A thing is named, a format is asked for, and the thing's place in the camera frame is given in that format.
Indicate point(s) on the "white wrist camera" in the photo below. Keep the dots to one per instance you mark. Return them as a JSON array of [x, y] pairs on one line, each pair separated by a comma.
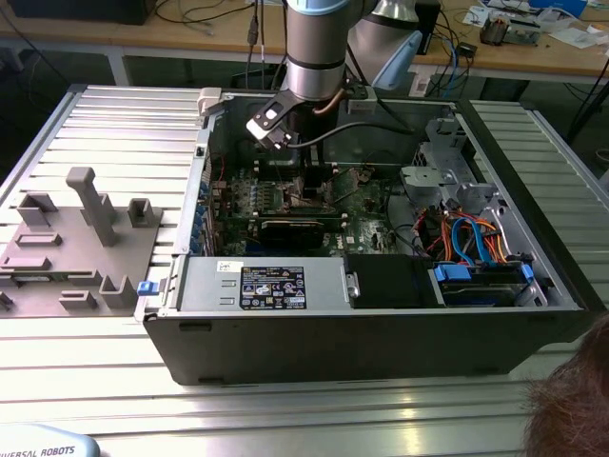
[[259, 127]]

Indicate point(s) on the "black upright box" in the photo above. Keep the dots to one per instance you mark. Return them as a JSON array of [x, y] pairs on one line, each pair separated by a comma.
[[429, 24]]

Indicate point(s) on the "blue expansion slot brackets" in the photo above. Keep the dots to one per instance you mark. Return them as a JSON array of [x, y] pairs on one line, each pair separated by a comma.
[[199, 224]]

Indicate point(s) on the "black bay cover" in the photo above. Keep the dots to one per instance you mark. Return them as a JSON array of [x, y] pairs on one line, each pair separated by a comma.
[[385, 281]]

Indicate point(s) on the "silver drive cage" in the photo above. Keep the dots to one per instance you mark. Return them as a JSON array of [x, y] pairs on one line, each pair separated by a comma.
[[423, 178]]

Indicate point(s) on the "blue case latch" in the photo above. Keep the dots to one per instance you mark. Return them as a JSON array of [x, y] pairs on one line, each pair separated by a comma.
[[146, 288]]

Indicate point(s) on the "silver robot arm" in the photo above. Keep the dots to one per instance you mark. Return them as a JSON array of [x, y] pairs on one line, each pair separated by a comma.
[[314, 47]]

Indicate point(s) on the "copper coil part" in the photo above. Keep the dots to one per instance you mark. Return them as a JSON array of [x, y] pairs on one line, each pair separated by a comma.
[[492, 28]]

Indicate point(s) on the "hard disk in blue carrier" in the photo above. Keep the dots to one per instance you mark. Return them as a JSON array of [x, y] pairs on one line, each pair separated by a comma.
[[454, 275]]

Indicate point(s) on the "CPU socket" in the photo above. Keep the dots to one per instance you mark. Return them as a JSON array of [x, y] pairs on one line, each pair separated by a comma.
[[290, 207]]

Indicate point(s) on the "brown-haired person's head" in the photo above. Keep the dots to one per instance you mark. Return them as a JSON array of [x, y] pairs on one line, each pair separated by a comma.
[[575, 404]]

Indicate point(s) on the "black desktop computer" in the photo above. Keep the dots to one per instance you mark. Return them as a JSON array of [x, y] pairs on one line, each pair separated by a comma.
[[81, 9]]

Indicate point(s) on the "grey parts rack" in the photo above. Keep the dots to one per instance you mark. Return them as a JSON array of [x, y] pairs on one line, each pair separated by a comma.
[[71, 257]]

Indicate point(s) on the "black PC case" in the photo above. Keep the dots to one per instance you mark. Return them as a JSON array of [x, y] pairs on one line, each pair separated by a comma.
[[333, 347]]

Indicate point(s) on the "green motherboard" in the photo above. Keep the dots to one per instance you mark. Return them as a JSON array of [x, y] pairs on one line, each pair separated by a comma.
[[361, 209]]

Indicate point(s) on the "blue cardboard box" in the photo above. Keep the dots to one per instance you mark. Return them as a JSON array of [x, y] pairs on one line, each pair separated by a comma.
[[559, 5]]

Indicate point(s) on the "wooden desk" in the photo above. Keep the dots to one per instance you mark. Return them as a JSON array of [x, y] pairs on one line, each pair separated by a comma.
[[190, 35]]

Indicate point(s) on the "silver metal latch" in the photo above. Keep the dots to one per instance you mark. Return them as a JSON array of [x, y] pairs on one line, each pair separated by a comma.
[[352, 284]]

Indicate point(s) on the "black graphics card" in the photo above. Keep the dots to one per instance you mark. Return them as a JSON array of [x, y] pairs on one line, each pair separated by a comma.
[[290, 235]]

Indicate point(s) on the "grey electronic module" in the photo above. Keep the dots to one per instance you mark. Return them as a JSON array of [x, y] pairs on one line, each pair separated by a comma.
[[522, 34]]

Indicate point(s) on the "grey power supply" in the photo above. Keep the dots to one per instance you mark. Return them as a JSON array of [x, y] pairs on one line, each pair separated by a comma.
[[209, 285]]

